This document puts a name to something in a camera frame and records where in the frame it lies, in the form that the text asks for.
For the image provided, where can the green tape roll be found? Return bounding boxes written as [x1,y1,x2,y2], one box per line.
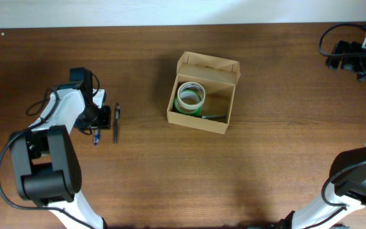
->
[173,89,202,116]

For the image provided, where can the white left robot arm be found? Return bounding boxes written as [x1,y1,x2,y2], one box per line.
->
[8,67,111,228]

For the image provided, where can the beige masking tape roll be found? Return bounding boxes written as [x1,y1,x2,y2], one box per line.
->
[177,81,206,110]

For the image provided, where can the black clear ballpoint pen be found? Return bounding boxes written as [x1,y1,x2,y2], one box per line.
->
[113,103,121,143]

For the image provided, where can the white black permanent marker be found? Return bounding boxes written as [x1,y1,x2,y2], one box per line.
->
[200,114,227,119]

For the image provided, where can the open cardboard box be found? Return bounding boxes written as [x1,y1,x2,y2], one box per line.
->
[166,52,241,134]

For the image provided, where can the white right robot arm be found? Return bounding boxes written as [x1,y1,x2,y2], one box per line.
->
[270,24,366,229]

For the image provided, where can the blue ballpoint pen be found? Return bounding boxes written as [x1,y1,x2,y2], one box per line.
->
[93,129,101,146]

